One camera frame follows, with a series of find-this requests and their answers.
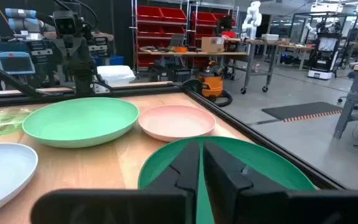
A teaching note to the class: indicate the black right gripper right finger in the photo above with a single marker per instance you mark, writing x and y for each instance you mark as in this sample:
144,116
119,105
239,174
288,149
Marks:
219,174

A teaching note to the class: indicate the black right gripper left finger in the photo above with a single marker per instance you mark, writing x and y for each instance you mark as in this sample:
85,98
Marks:
188,168

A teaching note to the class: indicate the dark green plastic plate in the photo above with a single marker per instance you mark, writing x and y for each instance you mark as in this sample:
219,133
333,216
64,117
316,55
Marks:
259,158

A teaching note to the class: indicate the pink plastic plate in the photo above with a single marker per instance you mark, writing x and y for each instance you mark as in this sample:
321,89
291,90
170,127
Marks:
176,123

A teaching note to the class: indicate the light green plastic plate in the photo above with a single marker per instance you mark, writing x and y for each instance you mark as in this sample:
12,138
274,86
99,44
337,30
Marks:
79,121

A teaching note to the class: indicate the pale blue plastic plate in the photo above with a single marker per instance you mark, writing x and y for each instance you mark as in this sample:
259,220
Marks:
2,174

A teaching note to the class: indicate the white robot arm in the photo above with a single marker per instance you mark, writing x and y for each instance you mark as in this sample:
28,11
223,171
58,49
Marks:
253,18

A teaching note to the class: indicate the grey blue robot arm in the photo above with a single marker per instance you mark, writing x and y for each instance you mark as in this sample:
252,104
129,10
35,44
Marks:
20,23

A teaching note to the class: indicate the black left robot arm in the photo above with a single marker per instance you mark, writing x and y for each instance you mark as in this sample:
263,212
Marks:
82,77

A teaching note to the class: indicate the blue plastic crate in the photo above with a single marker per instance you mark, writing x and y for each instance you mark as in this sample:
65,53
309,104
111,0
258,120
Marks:
115,60

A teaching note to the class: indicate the white plastic bin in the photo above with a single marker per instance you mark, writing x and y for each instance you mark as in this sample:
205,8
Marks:
115,74

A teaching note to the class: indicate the blue teach pendant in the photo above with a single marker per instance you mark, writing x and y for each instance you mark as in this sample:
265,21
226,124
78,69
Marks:
15,63

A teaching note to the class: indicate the orange shop vacuum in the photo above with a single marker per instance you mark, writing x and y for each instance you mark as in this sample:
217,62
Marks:
211,84

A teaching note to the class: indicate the shelf rack with red bins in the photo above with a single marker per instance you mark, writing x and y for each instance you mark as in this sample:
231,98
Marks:
160,14
204,17

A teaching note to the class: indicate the long wooden table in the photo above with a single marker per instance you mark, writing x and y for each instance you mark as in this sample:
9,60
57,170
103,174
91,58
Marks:
166,53

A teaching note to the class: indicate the black floor mat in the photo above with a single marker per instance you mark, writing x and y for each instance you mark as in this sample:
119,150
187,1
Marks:
300,110

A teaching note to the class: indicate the grey laptop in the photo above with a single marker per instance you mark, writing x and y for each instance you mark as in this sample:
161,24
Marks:
177,40

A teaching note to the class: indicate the workbench with casters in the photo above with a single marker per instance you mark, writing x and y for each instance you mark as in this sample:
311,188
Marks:
252,73

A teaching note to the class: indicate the small orange tool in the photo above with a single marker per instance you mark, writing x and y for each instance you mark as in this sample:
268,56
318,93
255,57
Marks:
180,49

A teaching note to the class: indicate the white red bottle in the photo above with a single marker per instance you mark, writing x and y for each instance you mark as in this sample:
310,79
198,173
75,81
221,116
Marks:
257,68

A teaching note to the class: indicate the cardboard box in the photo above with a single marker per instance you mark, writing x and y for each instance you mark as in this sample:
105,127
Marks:
212,45

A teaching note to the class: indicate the white box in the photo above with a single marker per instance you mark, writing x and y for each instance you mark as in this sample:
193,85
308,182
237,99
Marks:
269,37

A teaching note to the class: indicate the black caged robot station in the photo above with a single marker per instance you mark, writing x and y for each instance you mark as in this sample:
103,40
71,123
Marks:
323,59

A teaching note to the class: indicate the grey metal table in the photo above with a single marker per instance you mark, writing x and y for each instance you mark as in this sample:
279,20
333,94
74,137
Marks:
357,98

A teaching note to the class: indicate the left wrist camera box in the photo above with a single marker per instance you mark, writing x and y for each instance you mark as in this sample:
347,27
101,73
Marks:
65,26

